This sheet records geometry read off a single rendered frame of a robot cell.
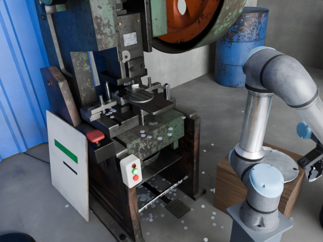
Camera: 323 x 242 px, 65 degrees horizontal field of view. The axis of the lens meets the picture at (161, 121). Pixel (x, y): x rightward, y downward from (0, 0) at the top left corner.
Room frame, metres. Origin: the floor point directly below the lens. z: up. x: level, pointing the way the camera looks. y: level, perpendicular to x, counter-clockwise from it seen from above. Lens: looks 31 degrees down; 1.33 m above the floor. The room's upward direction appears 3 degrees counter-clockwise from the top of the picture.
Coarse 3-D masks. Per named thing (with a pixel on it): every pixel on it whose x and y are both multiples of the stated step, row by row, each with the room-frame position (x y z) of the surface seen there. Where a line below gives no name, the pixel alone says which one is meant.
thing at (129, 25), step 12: (120, 12) 1.24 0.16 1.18; (132, 12) 1.28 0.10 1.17; (120, 24) 1.18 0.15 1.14; (132, 24) 1.23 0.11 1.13; (120, 36) 1.18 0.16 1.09; (132, 36) 1.22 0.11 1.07; (132, 48) 1.22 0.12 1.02; (108, 60) 1.24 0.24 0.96; (132, 60) 1.18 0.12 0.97; (108, 72) 1.26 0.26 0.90; (120, 72) 1.17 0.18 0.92; (132, 72) 1.17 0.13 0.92; (144, 72) 1.22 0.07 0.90
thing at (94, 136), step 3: (90, 132) 0.91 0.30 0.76; (93, 132) 0.91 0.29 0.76; (96, 132) 0.90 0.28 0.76; (99, 132) 0.90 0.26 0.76; (87, 135) 0.88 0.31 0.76; (90, 135) 0.88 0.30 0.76; (93, 135) 0.88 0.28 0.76; (96, 135) 0.88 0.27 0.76; (99, 135) 0.88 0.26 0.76; (102, 135) 0.88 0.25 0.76; (87, 138) 0.88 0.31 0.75; (90, 138) 0.86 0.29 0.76; (93, 138) 0.86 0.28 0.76; (96, 138) 0.86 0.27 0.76; (99, 138) 0.86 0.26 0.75; (102, 138) 0.87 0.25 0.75; (93, 141) 0.85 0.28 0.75; (96, 141) 0.85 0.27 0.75
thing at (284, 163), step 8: (272, 152) 1.19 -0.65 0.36; (280, 152) 1.19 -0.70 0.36; (264, 160) 1.12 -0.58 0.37; (272, 160) 1.11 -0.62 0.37; (280, 160) 1.12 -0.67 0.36; (288, 160) 1.11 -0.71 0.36; (280, 168) 1.05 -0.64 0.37; (288, 168) 1.05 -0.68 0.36; (296, 168) 1.05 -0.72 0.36; (288, 176) 0.99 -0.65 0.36; (296, 176) 0.98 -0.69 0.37
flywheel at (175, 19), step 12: (168, 0) 1.54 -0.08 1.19; (192, 0) 1.41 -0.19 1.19; (204, 0) 1.35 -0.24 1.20; (216, 0) 1.25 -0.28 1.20; (168, 12) 1.55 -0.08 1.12; (192, 12) 1.41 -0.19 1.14; (204, 12) 1.30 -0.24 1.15; (216, 12) 1.26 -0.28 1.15; (168, 24) 1.55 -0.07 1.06; (180, 24) 1.47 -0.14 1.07; (192, 24) 1.36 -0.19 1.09; (204, 24) 1.30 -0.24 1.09; (156, 36) 1.58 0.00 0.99; (168, 36) 1.50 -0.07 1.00; (180, 36) 1.43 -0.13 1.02; (192, 36) 1.36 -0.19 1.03
